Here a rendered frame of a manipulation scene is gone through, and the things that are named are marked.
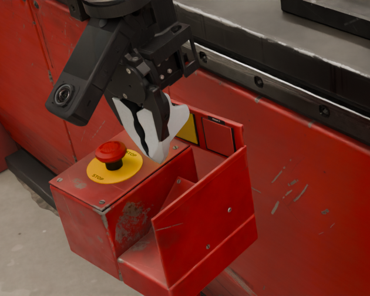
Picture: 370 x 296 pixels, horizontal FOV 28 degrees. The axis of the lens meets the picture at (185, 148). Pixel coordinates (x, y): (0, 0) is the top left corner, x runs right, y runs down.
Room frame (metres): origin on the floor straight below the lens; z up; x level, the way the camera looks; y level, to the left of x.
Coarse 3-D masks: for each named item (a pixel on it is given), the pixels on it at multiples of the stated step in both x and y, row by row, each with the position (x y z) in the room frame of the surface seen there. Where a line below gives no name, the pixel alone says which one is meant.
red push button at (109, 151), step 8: (104, 144) 0.77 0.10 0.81; (112, 144) 0.77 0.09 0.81; (120, 144) 0.77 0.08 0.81; (96, 152) 0.76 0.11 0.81; (104, 152) 0.76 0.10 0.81; (112, 152) 0.75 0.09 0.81; (120, 152) 0.75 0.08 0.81; (104, 160) 0.75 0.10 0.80; (112, 160) 0.75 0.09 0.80; (120, 160) 0.76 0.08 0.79; (112, 168) 0.76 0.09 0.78
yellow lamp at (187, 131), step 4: (192, 116) 0.77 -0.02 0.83; (188, 120) 0.77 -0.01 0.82; (192, 120) 0.77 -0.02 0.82; (184, 124) 0.78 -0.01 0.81; (188, 124) 0.77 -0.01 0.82; (192, 124) 0.77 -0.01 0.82; (184, 128) 0.78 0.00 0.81; (188, 128) 0.78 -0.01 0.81; (192, 128) 0.77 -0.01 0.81; (180, 132) 0.79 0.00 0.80; (184, 132) 0.78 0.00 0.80; (188, 132) 0.78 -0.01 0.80; (192, 132) 0.77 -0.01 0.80; (180, 136) 0.79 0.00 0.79; (184, 136) 0.78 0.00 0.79; (188, 136) 0.78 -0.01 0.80; (192, 136) 0.77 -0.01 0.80; (192, 140) 0.77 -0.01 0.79; (196, 140) 0.77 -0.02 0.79
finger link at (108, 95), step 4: (104, 92) 0.71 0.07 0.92; (108, 92) 0.70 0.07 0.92; (108, 96) 0.70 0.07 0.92; (112, 96) 0.70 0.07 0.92; (116, 96) 0.69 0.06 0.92; (108, 100) 0.71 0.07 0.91; (112, 100) 0.70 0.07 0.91; (112, 104) 0.70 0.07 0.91; (112, 108) 0.70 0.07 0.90; (116, 112) 0.70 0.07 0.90; (116, 116) 0.70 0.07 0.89; (120, 120) 0.70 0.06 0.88; (120, 124) 0.70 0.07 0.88
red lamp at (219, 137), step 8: (208, 120) 0.75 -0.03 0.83; (208, 128) 0.75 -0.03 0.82; (216, 128) 0.74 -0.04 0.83; (224, 128) 0.73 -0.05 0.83; (208, 136) 0.75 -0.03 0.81; (216, 136) 0.74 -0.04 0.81; (224, 136) 0.73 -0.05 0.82; (208, 144) 0.75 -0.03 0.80; (216, 144) 0.74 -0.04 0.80; (224, 144) 0.73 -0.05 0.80; (232, 144) 0.72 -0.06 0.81; (224, 152) 0.73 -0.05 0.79; (232, 152) 0.72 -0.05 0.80
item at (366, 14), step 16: (288, 0) 0.90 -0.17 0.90; (304, 0) 0.88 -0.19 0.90; (320, 0) 0.86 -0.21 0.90; (336, 0) 0.85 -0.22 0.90; (352, 0) 0.85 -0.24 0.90; (368, 0) 0.84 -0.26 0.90; (304, 16) 0.88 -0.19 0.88; (320, 16) 0.85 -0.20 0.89; (336, 16) 0.83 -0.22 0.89; (352, 16) 0.81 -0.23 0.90; (368, 16) 0.79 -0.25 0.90; (352, 32) 0.81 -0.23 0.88; (368, 32) 0.79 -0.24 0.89
